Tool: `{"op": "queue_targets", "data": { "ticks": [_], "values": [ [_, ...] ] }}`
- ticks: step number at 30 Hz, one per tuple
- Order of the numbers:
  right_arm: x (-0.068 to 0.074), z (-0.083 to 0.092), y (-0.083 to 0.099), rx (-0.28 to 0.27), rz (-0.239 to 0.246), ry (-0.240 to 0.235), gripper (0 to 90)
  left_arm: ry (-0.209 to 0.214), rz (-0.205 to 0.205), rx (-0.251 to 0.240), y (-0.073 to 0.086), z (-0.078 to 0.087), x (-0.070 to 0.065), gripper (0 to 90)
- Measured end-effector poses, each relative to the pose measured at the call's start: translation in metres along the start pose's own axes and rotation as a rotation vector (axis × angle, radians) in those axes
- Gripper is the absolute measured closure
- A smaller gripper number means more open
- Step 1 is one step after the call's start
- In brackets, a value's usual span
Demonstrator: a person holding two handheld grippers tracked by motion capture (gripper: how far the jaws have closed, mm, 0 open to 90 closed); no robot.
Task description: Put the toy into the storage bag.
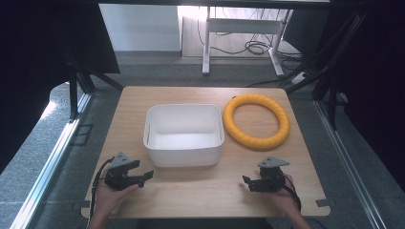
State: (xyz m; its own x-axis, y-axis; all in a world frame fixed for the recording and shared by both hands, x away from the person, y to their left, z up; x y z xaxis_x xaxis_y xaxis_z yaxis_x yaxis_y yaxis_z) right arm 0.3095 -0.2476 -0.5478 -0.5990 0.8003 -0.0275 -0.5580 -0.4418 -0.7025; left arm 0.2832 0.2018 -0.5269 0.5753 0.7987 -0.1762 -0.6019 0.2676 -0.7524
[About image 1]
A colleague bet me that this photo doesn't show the person's left hand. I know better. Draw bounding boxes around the person's left hand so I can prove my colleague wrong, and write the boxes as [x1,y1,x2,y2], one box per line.
[95,176,140,220]

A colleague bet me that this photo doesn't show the yellow ring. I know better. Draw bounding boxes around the yellow ring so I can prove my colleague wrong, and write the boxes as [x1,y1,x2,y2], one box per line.
[222,93,291,152]

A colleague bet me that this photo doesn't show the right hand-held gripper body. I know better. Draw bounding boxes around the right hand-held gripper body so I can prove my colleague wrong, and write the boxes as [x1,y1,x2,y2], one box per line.
[249,156,291,194]

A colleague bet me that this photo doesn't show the black floor cables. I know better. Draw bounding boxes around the black floor cables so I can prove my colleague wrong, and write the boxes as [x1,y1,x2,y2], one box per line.
[196,8,304,66]

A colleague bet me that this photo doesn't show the aluminium rail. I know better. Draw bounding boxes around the aluminium rail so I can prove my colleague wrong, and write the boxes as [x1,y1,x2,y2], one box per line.
[9,92,94,229]
[312,98,389,229]

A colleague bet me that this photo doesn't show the white plastic bin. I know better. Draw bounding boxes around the white plastic bin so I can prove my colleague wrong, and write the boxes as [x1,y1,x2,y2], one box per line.
[142,103,226,169]

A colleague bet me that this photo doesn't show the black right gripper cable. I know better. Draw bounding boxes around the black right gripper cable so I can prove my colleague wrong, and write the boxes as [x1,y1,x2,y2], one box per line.
[282,175,303,212]

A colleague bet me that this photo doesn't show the black curtain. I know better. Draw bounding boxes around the black curtain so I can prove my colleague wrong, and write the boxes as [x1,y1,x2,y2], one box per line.
[0,0,121,175]
[313,0,405,192]

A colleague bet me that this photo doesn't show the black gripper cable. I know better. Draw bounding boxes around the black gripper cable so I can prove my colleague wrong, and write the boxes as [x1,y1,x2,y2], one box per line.
[282,175,303,212]
[85,156,116,229]

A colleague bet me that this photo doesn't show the white power strip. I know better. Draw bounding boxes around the white power strip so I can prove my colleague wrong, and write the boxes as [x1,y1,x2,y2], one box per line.
[290,71,310,86]

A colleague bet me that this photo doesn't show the white desk frame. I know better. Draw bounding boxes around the white desk frame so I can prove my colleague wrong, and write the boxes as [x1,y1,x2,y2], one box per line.
[202,6,293,78]

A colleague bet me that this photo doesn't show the person's right hand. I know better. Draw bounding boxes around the person's right hand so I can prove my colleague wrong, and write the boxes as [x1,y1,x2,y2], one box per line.
[266,173,303,218]

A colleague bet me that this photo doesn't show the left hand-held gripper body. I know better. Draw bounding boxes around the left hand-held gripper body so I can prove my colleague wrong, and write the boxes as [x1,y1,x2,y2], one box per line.
[104,152,143,192]

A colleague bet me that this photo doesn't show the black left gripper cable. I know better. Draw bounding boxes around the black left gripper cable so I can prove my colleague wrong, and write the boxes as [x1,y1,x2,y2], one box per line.
[85,156,116,229]

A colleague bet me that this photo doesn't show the black metal stand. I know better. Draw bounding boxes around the black metal stand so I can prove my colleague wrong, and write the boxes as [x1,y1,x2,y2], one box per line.
[67,61,125,122]
[280,9,371,130]

